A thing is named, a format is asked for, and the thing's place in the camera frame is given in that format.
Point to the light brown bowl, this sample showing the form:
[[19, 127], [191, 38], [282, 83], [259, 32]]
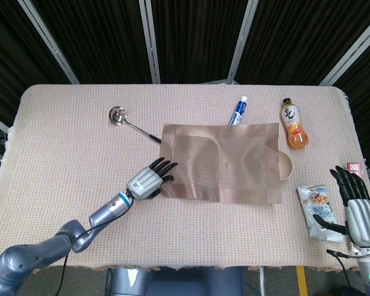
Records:
[[286, 166]]

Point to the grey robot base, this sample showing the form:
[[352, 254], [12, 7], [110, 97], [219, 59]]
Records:
[[172, 283]]

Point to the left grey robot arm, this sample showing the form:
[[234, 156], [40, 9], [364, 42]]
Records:
[[108, 212]]

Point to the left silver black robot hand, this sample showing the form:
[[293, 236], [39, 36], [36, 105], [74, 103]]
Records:
[[143, 183]]

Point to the dark pleated curtain panel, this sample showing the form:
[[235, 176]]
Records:
[[296, 40], [101, 40], [367, 92], [12, 55], [197, 40]]

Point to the white snack bag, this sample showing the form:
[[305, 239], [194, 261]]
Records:
[[317, 200]]

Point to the orange drink bottle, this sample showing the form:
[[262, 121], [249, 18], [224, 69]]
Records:
[[291, 120]]

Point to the brown woven placemat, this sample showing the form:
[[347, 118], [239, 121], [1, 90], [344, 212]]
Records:
[[219, 160]]

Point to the beige woven tablecloth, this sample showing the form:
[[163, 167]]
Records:
[[64, 154]]

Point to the blue white toothpaste tube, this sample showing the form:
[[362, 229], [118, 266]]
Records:
[[240, 108]]

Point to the long red white box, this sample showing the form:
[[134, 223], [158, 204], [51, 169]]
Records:
[[354, 168]]

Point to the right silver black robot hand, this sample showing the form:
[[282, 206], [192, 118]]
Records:
[[365, 219]]

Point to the metal table leg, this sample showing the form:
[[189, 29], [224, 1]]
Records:
[[261, 282]]

